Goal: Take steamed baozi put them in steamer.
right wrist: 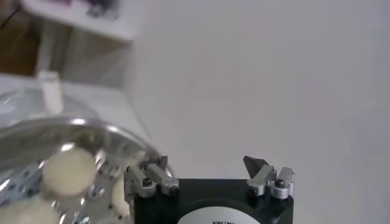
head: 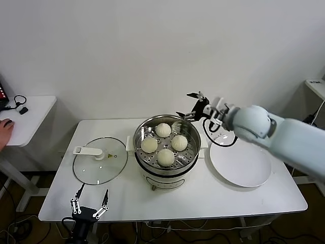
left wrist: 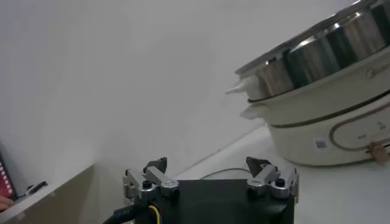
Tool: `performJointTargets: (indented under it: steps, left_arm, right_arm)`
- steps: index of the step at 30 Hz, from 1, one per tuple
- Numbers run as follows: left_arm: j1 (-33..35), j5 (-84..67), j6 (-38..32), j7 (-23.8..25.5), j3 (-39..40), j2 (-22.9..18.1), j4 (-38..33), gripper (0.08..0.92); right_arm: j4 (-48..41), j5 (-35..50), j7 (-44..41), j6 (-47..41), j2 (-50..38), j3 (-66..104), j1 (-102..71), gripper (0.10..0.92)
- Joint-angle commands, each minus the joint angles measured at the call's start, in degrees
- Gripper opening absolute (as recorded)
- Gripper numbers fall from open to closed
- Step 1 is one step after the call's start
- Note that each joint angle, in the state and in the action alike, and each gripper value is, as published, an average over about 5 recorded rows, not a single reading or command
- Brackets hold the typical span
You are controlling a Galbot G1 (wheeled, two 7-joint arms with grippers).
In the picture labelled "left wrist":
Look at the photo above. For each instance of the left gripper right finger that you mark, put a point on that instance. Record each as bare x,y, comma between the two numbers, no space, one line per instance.
274,181

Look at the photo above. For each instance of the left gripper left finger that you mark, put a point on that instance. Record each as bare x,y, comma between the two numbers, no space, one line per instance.
152,182

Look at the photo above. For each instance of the stainless steel steamer basket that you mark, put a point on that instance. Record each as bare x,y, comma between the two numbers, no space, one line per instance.
320,58

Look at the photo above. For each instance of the person's bare hand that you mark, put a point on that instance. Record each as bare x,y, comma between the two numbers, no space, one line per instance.
4,203

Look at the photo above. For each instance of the white electric cooker base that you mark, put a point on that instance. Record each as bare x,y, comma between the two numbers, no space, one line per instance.
304,140

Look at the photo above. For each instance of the white side table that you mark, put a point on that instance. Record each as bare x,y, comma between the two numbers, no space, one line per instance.
55,204

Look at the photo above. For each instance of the small black device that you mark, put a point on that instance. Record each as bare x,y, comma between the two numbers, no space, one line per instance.
36,187

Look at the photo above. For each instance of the red black device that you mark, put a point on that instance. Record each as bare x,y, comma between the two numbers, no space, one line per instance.
5,182

